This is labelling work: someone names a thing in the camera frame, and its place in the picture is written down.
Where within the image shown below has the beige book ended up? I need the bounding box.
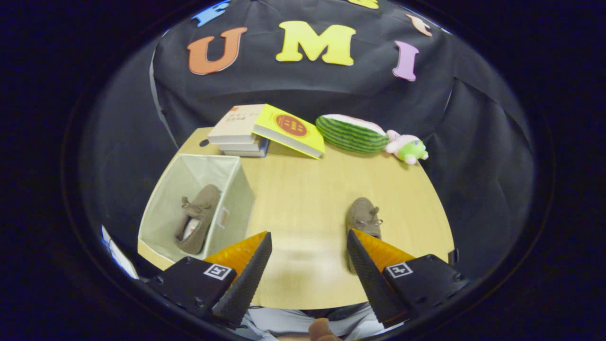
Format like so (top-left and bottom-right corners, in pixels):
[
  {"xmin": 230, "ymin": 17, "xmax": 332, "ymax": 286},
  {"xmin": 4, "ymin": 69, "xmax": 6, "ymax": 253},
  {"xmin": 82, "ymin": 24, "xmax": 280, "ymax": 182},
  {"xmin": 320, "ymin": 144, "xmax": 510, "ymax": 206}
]
[{"xmin": 207, "ymin": 104, "xmax": 266, "ymax": 145}]

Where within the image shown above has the pink and green plush toy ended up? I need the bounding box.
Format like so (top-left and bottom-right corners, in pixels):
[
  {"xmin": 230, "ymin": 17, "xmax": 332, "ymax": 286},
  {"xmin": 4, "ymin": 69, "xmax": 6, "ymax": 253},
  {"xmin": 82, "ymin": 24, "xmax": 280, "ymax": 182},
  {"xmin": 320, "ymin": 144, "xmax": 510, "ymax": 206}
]
[{"xmin": 384, "ymin": 130, "xmax": 429, "ymax": 165}]

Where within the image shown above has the watermelon slice plush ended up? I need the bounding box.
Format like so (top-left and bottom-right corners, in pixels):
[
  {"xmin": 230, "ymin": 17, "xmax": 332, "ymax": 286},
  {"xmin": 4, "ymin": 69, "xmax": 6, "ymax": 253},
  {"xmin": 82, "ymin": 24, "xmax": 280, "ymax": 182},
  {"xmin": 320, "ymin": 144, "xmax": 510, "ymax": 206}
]
[{"xmin": 316, "ymin": 114, "xmax": 390, "ymax": 155}]

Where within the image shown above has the pale fabric storage box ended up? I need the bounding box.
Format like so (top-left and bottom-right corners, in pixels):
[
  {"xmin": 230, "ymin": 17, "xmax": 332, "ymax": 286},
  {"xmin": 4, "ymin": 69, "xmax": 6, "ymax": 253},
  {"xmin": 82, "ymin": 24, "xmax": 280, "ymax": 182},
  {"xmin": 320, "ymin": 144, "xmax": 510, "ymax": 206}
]
[{"xmin": 137, "ymin": 153, "xmax": 255, "ymax": 266}]

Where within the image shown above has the blue book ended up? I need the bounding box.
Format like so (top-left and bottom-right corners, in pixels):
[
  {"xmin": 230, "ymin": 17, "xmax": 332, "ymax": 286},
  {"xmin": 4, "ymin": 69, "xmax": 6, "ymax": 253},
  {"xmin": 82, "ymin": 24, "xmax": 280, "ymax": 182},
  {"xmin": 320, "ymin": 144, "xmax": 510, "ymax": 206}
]
[{"xmin": 223, "ymin": 138, "xmax": 270, "ymax": 158}]

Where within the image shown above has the yellow book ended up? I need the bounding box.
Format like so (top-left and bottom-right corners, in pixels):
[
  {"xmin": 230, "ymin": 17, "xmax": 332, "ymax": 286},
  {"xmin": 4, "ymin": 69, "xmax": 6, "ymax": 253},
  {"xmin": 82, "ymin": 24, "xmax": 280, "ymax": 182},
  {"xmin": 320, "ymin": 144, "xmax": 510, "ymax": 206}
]
[{"xmin": 251, "ymin": 104, "xmax": 326, "ymax": 159}]

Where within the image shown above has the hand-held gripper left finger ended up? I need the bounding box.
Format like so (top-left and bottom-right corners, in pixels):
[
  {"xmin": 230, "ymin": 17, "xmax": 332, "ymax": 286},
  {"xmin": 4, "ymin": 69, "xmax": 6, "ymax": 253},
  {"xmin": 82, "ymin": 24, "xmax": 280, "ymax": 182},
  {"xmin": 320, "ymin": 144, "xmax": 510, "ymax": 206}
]
[{"xmin": 146, "ymin": 232, "xmax": 273, "ymax": 330}]

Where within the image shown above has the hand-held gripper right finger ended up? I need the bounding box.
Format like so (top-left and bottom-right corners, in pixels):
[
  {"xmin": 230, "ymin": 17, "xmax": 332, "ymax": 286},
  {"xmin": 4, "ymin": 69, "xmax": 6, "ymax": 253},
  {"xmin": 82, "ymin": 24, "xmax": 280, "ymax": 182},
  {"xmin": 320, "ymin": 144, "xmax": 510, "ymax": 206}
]
[{"xmin": 347, "ymin": 229, "xmax": 470, "ymax": 327}]

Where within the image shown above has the brown shoe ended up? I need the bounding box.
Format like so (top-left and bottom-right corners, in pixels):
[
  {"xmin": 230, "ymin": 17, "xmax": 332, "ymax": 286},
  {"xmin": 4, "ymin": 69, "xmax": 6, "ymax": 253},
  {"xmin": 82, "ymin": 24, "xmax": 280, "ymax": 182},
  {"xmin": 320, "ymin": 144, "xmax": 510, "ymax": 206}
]
[
  {"xmin": 174, "ymin": 184, "xmax": 222, "ymax": 255},
  {"xmin": 345, "ymin": 197, "xmax": 383, "ymax": 273}
]

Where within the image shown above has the white book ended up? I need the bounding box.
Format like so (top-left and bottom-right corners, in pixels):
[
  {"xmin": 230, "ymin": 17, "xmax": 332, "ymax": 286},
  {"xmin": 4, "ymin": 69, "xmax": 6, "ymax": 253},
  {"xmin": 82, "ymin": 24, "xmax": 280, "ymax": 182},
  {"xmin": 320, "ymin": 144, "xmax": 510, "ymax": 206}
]
[{"xmin": 219, "ymin": 139, "xmax": 264, "ymax": 152}]

